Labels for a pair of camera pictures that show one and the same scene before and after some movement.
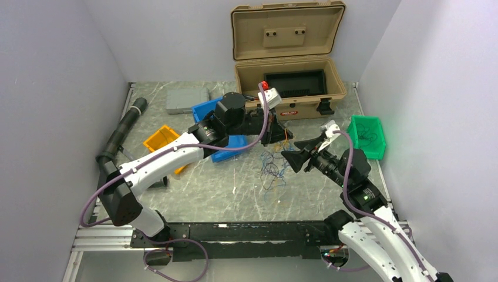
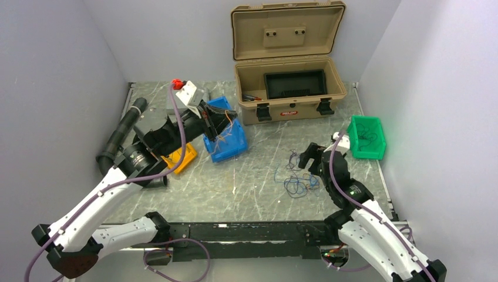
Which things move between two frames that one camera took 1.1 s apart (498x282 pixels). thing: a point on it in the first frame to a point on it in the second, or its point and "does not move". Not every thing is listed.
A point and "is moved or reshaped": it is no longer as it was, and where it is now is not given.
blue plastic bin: [234, 142] does not move
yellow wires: [284, 144] is moved or reshaped
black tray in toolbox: [298, 83] does not move
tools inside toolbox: [250, 98] does not move
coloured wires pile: [273, 168] to [300, 185]
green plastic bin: [367, 134] does not move
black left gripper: [274, 131] to [211, 127]
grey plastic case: [180, 100] does not move
